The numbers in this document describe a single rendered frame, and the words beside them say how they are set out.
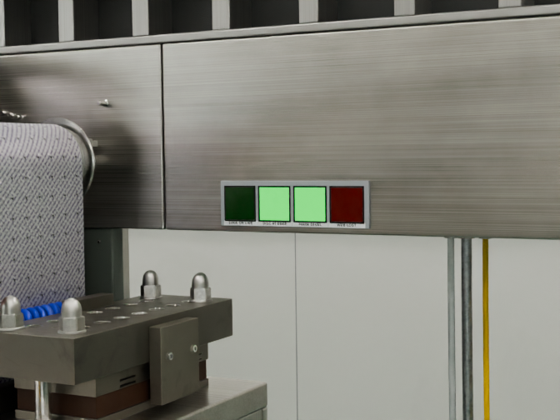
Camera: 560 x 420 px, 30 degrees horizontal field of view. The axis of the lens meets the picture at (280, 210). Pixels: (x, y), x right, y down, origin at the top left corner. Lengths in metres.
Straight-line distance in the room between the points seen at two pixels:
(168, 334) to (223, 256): 2.88
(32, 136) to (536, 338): 2.62
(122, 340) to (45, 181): 0.30
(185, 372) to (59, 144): 0.40
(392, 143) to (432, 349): 2.56
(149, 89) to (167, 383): 0.49
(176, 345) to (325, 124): 0.39
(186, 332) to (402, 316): 2.56
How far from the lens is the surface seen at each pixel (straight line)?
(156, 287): 1.70
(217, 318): 1.65
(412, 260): 4.01
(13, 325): 1.45
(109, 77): 1.76
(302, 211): 1.56
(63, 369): 1.38
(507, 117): 1.46
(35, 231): 1.59
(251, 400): 1.64
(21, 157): 1.57
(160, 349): 1.48
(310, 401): 4.27
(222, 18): 1.66
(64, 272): 1.65
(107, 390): 1.44
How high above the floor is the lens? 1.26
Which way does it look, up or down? 3 degrees down
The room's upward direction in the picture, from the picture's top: 1 degrees counter-clockwise
